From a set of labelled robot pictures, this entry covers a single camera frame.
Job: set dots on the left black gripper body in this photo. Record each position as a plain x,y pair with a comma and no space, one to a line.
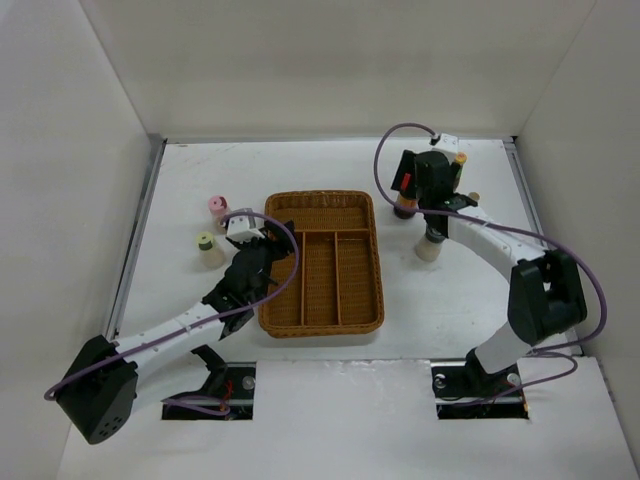
266,251

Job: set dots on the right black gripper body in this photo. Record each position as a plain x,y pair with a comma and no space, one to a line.
422,199

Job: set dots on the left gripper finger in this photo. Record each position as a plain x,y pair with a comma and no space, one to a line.
252,241
281,244

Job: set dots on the red lid sauce jar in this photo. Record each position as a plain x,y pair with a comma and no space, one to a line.
406,204

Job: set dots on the yellow cap ketchup bottle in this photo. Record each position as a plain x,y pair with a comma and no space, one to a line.
457,168

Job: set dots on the green lid white shaker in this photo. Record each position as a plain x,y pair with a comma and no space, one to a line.
210,253

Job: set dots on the pink lid spice jar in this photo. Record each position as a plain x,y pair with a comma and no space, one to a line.
218,208

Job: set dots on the clear cap salt grinder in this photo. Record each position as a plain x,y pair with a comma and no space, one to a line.
430,244

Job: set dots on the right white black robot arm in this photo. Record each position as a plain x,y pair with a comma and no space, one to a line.
545,291

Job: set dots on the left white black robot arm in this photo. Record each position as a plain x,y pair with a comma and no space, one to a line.
174,363

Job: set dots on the brown wicker tray basket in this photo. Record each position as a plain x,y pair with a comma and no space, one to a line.
337,289

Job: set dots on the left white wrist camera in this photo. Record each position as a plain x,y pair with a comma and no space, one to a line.
243,229

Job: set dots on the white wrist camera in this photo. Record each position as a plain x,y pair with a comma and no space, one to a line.
243,229
446,144

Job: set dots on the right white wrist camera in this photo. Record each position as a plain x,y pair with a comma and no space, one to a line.
446,144

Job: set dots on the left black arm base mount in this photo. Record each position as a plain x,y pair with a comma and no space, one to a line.
229,389

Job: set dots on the left aluminium table rail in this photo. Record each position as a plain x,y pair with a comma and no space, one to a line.
115,317

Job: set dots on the aluminium table rail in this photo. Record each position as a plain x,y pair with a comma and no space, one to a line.
510,147
115,317

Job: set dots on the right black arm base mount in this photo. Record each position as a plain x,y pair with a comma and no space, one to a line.
464,393

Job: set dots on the right aluminium table rail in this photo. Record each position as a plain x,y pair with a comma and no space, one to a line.
510,147

